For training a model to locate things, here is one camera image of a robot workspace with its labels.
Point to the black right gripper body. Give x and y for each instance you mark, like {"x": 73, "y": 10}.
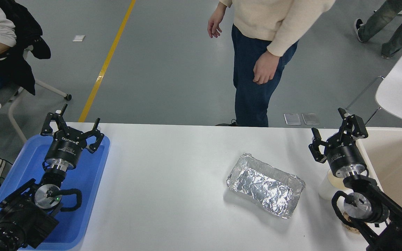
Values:
{"x": 345, "y": 155}

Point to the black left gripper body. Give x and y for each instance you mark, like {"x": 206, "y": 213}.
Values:
{"x": 65, "y": 148}

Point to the white paper cup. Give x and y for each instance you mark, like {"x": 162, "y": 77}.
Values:
{"x": 326, "y": 190}

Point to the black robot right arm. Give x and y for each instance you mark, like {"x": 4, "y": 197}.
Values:
{"x": 389, "y": 212}

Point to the person's hand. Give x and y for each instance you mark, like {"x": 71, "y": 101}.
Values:
{"x": 265, "y": 69}
{"x": 215, "y": 24}

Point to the silver floor plate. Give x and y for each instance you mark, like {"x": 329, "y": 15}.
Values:
{"x": 310, "y": 118}
{"x": 292, "y": 119}

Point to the blue plastic tray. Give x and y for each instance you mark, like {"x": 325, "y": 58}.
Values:
{"x": 89, "y": 181}

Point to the large pale bin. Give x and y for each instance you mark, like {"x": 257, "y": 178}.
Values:
{"x": 396, "y": 164}

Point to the grey chair with white legs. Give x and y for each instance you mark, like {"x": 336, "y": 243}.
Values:
{"x": 4, "y": 93}

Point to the silver foil tray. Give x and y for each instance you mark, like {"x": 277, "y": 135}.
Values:
{"x": 265, "y": 186}

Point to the black jacket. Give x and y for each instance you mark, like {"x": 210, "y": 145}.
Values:
{"x": 16, "y": 66}

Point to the crumpled tan paper ball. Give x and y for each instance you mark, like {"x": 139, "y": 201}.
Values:
{"x": 348, "y": 228}

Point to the white paper scrap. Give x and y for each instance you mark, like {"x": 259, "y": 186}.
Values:
{"x": 79, "y": 38}

